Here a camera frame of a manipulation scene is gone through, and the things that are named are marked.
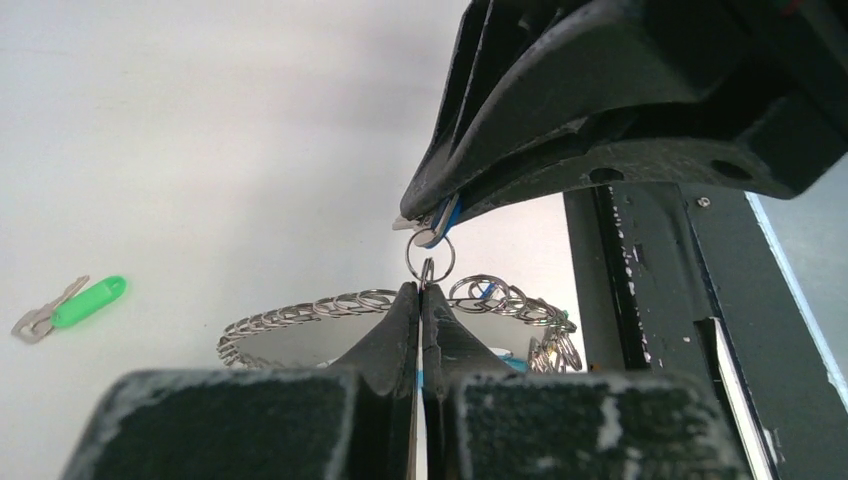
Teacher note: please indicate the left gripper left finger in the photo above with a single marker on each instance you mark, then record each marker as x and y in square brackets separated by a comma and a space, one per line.
[354, 419]

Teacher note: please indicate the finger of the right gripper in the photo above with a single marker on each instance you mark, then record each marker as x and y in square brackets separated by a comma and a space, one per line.
[522, 72]
[776, 146]

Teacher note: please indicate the key with green tag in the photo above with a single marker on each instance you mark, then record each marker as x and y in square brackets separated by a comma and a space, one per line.
[78, 301]

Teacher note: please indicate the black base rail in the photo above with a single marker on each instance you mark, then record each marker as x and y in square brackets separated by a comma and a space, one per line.
[692, 281]

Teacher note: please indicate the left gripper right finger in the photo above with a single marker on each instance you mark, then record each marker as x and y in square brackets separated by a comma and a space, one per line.
[486, 420]

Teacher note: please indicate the key with blue tag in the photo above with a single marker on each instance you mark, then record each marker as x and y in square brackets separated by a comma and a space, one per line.
[430, 229]

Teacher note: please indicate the metal key organiser with rings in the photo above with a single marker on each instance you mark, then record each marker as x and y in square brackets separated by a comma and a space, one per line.
[527, 333]

